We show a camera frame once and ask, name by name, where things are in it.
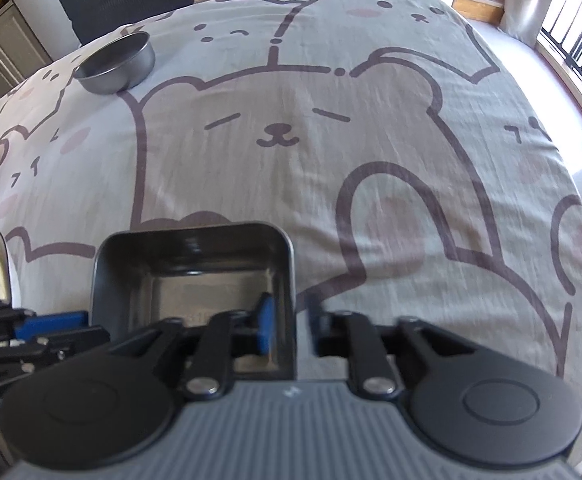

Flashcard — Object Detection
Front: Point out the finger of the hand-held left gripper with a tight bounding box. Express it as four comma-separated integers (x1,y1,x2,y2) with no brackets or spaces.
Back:
0,300,90,342
0,327,110,387

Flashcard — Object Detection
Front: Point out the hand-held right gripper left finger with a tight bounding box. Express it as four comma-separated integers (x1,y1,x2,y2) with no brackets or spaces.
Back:
106,292,276,402

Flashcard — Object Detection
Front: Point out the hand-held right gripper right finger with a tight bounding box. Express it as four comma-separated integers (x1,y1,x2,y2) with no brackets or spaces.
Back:
306,302,479,402

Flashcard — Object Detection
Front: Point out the square metal tray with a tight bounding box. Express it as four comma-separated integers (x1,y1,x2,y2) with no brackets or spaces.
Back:
90,221,298,381

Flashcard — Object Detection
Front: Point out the round metal bowl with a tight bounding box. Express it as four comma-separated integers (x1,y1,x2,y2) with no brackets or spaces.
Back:
73,31,156,95

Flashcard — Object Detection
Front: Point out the bear printed tablecloth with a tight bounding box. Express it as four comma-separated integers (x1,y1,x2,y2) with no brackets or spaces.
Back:
0,0,582,467

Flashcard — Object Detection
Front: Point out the beige kitchen cabinet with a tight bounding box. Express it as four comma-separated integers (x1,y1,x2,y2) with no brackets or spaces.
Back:
0,2,54,111

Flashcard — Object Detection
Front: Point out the beige curtain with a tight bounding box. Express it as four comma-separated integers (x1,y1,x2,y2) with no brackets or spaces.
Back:
500,0,567,46

